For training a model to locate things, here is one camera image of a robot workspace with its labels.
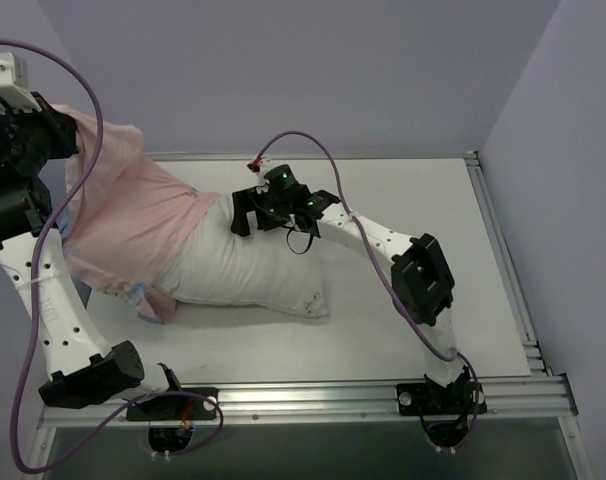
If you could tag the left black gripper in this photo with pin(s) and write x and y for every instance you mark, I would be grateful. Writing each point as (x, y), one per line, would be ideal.
(59, 134)

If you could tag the pink blue pillowcase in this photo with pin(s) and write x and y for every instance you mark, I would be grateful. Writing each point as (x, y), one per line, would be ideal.
(129, 219)

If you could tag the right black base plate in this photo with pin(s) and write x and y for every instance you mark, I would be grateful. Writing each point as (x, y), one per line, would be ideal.
(428, 399)

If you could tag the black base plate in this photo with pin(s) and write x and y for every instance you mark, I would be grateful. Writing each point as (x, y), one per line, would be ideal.
(174, 408)
(428, 399)

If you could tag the aluminium rail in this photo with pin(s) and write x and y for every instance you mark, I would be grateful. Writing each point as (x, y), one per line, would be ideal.
(337, 430)
(537, 364)

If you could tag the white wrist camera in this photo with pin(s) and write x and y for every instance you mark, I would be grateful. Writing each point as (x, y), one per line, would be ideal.
(260, 167)
(8, 75)

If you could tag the aluminium right side rail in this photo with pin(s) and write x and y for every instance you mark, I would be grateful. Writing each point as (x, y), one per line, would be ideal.
(537, 364)

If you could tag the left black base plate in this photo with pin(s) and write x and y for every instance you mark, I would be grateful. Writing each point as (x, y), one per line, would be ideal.
(174, 408)

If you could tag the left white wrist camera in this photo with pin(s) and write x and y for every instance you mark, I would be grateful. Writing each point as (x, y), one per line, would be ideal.
(8, 75)

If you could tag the aluminium front rail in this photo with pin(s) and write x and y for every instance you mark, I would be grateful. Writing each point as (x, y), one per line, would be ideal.
(337, 430)

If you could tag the white pillow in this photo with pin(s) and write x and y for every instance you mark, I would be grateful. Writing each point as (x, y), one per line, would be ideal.
(216, 267)

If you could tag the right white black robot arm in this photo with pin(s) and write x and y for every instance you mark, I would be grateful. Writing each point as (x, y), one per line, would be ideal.
(412, 269)

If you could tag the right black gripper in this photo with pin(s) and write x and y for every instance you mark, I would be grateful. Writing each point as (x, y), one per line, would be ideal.
(243, 211)

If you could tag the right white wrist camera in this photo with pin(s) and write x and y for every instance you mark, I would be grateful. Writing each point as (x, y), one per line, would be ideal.
(260, 167)

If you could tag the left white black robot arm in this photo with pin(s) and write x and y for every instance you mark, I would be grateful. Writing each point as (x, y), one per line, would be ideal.
(58, 163)

